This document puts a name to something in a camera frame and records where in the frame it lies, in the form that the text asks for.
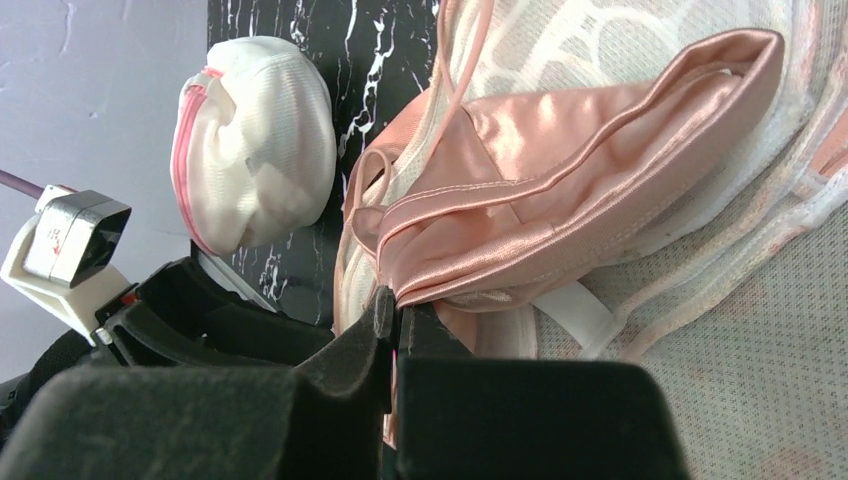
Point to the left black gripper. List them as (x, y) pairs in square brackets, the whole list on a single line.
[(180, 316)]

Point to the pink satin bra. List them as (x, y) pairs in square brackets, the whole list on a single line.
[(552, 138)]

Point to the floral pink laundry bag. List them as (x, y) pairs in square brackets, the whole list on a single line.
[(737, 302)]

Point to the white mesh laundry bag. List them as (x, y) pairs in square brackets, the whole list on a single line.
[(254, 149)]

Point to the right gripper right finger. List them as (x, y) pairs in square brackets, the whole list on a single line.
[(462, 417)]

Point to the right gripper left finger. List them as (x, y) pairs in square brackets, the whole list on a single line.
[(207, 415)]

